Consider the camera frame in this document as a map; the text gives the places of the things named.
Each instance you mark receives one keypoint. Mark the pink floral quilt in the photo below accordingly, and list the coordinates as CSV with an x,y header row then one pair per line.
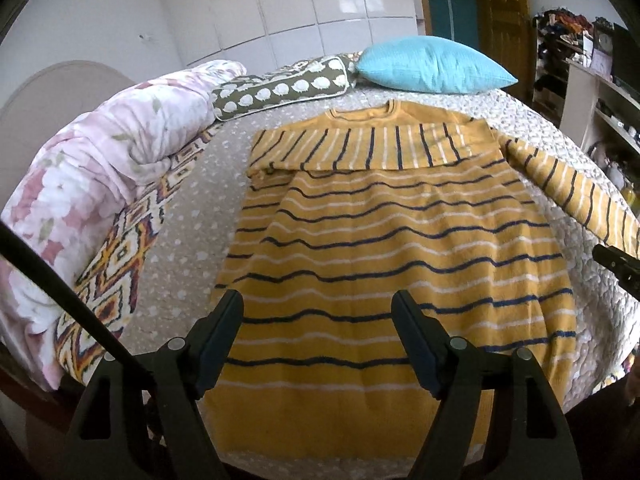
x,y
100,160

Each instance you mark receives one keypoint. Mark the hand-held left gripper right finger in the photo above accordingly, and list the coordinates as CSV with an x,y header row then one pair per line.
x,y
412,340

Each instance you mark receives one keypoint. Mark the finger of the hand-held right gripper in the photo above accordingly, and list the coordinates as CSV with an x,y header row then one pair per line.
x,y
617,262

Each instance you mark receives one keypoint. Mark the beige arched headboard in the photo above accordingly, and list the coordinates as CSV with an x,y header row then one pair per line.
x,y
50,90

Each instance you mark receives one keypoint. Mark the yellow striped sweater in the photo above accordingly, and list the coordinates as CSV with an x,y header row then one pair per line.
x,y
375,240

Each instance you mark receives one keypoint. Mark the green curtain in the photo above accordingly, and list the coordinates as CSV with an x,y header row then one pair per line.
x,y
447,0

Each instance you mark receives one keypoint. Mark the olive dotted pillow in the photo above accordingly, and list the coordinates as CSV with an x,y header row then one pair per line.
x,y
280,91

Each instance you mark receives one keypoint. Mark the white shelf unit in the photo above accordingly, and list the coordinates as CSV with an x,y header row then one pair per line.
x,y
580,95

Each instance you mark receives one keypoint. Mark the bed with dotted cover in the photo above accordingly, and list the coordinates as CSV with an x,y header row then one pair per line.
x,y
200,220

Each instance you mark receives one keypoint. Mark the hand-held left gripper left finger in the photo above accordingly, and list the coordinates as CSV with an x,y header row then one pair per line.
x,y
220,340

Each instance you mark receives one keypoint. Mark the white glossy wardrobe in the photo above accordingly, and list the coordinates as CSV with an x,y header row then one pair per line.
x,y
300,5

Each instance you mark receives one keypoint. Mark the wooden door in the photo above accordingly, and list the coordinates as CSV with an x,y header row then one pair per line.
x,y
502,10

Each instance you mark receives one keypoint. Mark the light blue pillow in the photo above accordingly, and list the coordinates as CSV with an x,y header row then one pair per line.
x,y
430,65

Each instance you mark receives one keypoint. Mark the geometric patterned blanket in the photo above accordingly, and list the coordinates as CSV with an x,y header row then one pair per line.
x,y
120,260

